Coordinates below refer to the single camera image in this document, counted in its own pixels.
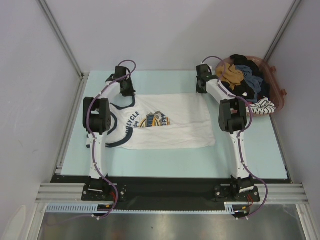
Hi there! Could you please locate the white graphic tank top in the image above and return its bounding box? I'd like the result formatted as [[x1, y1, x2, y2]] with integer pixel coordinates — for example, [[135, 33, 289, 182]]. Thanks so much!
[[105, 93, 216, 150]]

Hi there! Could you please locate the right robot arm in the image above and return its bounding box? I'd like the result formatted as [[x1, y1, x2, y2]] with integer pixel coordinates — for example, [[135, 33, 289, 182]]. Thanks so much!
[[195, 63, 254, 201]]

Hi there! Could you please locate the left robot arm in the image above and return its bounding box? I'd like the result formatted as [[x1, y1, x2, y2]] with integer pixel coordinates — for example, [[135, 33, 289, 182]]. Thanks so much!
[[81, 63, 135, 201]]

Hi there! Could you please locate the mustard yellow garment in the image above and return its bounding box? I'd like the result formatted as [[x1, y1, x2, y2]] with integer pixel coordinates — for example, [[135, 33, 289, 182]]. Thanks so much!
[[215, 63, 244, 91]]

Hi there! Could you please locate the black garment pile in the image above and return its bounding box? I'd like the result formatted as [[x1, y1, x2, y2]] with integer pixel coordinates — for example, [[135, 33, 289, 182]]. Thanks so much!
[[222, 54, 271, 104]]

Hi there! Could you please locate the black white striped garment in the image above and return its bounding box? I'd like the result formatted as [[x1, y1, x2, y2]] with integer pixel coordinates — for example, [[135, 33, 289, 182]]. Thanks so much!
[[249, 97, 277, 117]]

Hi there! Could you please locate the pink plastic laundry basket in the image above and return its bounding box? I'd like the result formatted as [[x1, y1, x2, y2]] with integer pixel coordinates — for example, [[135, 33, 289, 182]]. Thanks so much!
[[217, 56, 287, 113]]

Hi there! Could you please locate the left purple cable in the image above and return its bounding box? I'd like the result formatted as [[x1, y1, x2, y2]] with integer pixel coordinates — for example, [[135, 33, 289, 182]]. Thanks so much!
[[84, 59, 138, 221]]

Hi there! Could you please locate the purple cable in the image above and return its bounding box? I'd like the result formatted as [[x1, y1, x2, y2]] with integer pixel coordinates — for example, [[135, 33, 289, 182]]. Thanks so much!
[[84, 59, 138, 221], [200, 55, 270, 220]]

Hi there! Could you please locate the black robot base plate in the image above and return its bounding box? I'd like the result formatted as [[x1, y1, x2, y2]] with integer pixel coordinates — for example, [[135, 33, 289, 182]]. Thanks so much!
[[50, 175, 290, 210]]

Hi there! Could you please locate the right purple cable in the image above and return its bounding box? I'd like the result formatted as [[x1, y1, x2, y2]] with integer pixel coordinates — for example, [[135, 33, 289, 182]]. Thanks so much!
[[200, 55, 270, 220]]

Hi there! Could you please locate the white cable duct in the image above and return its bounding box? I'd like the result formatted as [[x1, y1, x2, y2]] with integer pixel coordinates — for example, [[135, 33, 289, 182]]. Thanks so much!
[[45, 202, 249, 215]]

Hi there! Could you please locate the aluminium frame rail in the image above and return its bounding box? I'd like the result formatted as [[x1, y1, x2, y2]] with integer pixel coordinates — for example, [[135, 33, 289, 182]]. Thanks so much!
[[35, 72, 89, 203]]

